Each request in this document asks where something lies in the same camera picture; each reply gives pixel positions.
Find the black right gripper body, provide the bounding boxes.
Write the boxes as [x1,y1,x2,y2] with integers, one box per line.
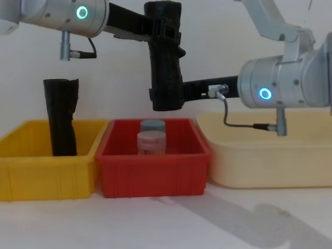
[182,74,241,103]

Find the wrist dark cable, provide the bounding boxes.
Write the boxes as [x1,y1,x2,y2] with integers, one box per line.
[208,83,288,137]
[60,30,98,61]

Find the right wrist dark cable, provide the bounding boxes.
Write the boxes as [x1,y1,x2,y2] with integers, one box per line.
[208,83,288,137]

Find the red plastic bin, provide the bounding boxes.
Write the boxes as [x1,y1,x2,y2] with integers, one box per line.
[94,118,213,199]

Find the cream plastic tray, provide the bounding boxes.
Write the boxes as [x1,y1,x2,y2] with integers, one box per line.
[196,110,332,189]

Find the yellow plastic bin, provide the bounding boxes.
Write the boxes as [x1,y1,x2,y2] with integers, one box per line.
[0,119,111,202]

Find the left wrist dark cable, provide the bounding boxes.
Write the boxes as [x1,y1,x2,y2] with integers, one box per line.
[60,30,98,61]

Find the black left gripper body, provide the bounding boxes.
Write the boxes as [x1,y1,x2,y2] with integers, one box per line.
[105,2,155,42]

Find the jar with pink lid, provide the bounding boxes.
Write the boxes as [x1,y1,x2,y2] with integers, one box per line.
[136,131,167,156]

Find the jar with grey lid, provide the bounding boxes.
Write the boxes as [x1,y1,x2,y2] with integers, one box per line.
[140,119,167,136]

